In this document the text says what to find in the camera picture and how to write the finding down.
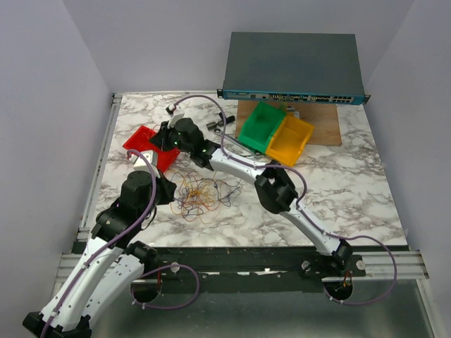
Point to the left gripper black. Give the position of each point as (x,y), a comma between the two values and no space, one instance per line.
(168,188)

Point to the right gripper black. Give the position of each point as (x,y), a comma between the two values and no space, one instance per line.
(161,139)

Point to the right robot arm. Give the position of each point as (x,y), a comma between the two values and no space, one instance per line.
(275,190)

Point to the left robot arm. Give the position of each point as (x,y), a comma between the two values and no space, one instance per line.
(109,262)

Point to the red plastic bin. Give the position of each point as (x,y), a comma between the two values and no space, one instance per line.
(140,141)

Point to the silver ratchet wrench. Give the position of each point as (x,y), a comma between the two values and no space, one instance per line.
(251,152)

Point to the green plastic bin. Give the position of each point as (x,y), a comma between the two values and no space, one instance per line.
(260,126)

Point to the yellow plastic bin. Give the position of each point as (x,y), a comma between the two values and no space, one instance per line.
(289,140)

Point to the wooden board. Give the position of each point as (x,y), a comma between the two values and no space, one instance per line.
(324,118)

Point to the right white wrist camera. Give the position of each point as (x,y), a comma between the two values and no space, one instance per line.
(175,114)

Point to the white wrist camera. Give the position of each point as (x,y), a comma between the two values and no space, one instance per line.
(175,114)
(139,162)

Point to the black T-handle tool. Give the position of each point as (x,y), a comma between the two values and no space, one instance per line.
(213,125)

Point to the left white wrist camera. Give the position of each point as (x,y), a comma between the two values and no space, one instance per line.
(139,162)

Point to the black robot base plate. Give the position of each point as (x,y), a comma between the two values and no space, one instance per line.
(254,269)

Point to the blue network switch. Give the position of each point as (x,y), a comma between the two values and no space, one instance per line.
(318,68)

